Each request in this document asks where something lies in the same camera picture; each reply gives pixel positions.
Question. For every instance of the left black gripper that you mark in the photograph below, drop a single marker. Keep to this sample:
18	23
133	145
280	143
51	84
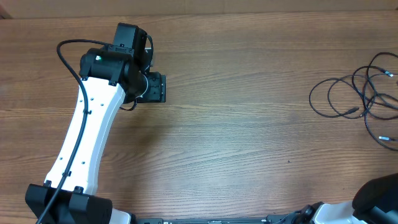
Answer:
158	89

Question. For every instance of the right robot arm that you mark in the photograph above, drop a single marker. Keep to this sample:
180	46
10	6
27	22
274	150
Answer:
375	202

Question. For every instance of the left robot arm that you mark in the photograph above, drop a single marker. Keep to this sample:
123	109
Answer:
112	77

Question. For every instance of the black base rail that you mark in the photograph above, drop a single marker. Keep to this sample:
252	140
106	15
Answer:
288	218

